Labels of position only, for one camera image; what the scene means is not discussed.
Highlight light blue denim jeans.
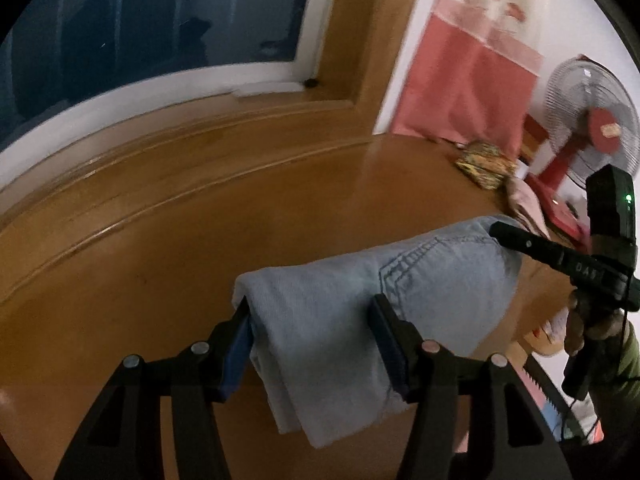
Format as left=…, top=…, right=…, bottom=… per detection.
left=232, top=216, right=522, bottom=448

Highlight person's right hand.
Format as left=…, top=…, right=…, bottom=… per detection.
left=564, top=290, right=630, bottom=356

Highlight beige folded cloth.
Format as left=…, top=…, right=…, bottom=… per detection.
left=506, top=177, right=550, bottom=240

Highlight red standing fan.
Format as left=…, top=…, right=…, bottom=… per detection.
left=525, top=55, right=639, bottom=246

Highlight yellow patterned fabric pouch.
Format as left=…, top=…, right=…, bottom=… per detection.
left=454, top=141, right=516, bottom=191

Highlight red and white curtain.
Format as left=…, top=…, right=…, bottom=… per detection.
left=390, top=0, right=549, bottom=158

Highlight small black window latch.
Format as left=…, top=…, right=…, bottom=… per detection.
left=304, top=78, right=319, bottom=89

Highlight dark glass window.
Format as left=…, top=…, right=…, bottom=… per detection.
left=1, top=0, right=307, bottom=146

